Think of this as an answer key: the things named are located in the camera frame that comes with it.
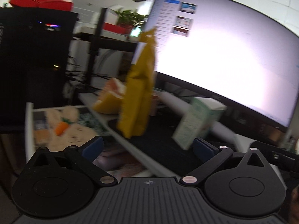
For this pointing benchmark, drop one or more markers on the curved computer monitor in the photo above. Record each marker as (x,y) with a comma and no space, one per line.
(222,58)

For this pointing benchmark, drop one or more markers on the beige plush with carrot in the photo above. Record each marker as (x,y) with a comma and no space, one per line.
(70,128)

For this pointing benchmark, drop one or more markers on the green and white carton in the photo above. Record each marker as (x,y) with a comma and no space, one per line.
(195,123)

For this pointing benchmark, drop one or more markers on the white drawer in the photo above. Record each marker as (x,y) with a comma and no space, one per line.
(29,130)

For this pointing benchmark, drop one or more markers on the black computer tower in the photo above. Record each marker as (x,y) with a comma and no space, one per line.
(35,63)

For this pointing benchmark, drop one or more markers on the black and blue mouse pad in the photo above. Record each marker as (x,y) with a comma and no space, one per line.
(161,145)

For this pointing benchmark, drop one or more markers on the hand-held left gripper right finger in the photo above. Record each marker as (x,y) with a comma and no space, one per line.
(202,151)

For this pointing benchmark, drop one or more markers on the person's right hand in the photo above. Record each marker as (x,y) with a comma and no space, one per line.
(294,205)

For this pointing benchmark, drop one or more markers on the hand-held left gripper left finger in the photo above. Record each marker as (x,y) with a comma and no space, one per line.
(93,149)

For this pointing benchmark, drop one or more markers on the yellow pouch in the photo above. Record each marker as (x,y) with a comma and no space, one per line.
(137,93)

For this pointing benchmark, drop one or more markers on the green potted plant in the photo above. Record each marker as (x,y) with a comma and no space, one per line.
(129,18)

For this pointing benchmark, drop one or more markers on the white paper roll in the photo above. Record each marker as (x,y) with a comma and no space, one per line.
(177,103)

